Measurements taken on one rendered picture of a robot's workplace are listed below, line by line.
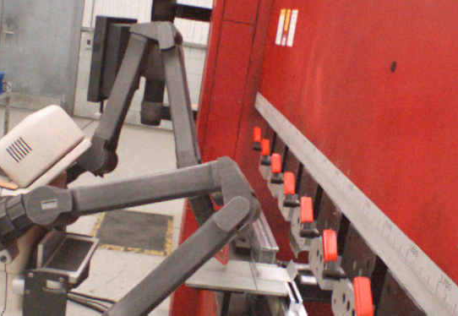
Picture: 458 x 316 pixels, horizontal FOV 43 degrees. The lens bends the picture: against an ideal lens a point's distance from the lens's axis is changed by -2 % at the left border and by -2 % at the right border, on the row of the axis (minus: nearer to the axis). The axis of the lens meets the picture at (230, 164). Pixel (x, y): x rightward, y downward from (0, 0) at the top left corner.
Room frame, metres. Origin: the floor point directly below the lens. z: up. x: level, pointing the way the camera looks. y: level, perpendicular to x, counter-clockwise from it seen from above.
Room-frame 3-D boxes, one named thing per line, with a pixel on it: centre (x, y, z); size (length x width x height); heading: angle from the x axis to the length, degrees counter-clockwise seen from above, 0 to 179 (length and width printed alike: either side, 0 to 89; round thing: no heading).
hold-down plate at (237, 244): (2.10, -0.07, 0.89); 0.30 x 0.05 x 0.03; 7
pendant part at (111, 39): (2.66, 0.56, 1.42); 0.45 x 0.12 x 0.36; 175
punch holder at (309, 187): (1.34, -0.22, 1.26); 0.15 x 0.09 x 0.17; 7
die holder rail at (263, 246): (2.06, -0.13, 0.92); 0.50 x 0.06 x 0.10; 7
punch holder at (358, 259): (0.94, -0.27, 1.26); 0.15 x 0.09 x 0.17; 7
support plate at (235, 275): (1.49, -0.06, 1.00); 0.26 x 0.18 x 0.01; 97
